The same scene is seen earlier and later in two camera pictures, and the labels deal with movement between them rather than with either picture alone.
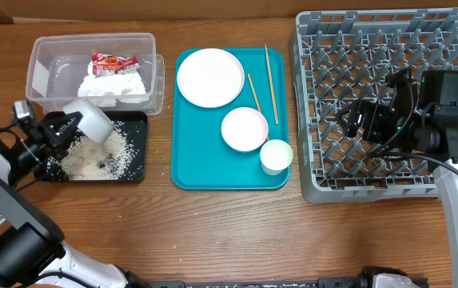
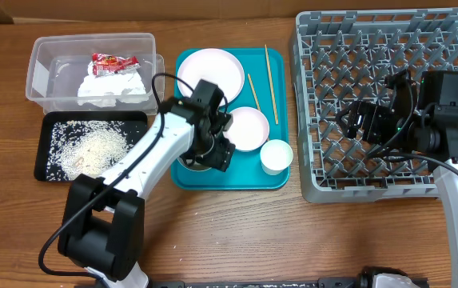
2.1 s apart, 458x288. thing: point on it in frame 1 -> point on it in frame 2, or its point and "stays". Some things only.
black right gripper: [373, 114] stays
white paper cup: [275, 156] stays
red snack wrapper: [105, 65] stays
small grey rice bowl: [95, 123] -> [194, 167]
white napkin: [110, 89] stays
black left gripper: [45, 140] -> [220, 158]
